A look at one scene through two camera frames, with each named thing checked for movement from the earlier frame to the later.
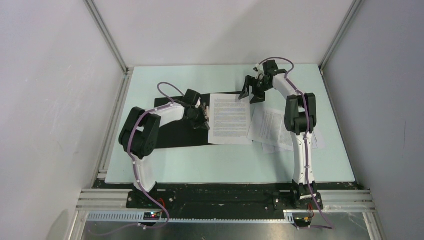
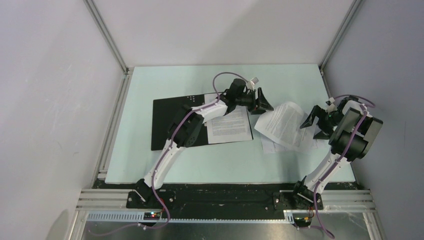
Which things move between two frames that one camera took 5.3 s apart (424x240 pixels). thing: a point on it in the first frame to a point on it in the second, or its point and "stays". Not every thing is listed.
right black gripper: [258, 97] to [326, 132]
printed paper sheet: [229, 119] stays
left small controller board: [153, 216] stays
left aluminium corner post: [105, 29] stays
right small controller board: [302, 222] stays
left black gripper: [201, 124] to [263, 105]
